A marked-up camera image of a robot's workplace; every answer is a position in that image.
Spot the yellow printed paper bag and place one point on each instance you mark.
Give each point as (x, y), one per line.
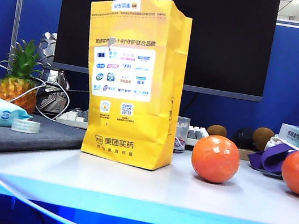
(123, 130)

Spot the brown kiwi fruit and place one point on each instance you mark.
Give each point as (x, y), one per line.
(262, 138)
(217, 130)

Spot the white and grey keyboard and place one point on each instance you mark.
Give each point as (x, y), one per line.
(72, 117)

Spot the black computer mouse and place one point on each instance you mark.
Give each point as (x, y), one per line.
(243, 137)

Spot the black computer monitor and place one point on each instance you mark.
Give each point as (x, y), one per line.
(229, 45)

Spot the clear tape roll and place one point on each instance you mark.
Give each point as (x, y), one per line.
(25, 126)

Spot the white rounded object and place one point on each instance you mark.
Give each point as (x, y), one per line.
(275, 143)

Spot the pineapple with green crown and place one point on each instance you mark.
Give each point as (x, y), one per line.
(16, 89)

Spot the grey felt desk mat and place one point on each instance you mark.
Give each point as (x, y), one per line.
(18, 141)

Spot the grey metal partition post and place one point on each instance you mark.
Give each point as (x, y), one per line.
(15, 26)

